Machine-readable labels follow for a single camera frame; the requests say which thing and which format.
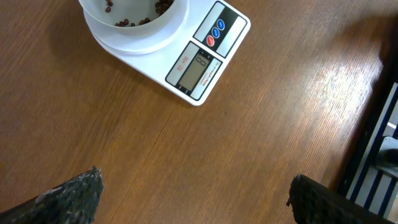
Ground red beans in bowl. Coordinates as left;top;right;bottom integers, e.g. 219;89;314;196
104;0;174;27

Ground striped floor mat edge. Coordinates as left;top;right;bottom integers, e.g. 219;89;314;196
338;83;397;222

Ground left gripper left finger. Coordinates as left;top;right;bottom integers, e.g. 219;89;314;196
1;167;103;224

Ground white digital kitchen scale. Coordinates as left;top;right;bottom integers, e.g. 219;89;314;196
83;0;251;106

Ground white bowl on scale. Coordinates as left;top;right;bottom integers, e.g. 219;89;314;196
79;0;188;36

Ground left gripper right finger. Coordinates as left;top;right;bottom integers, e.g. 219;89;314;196
287;174;392;224

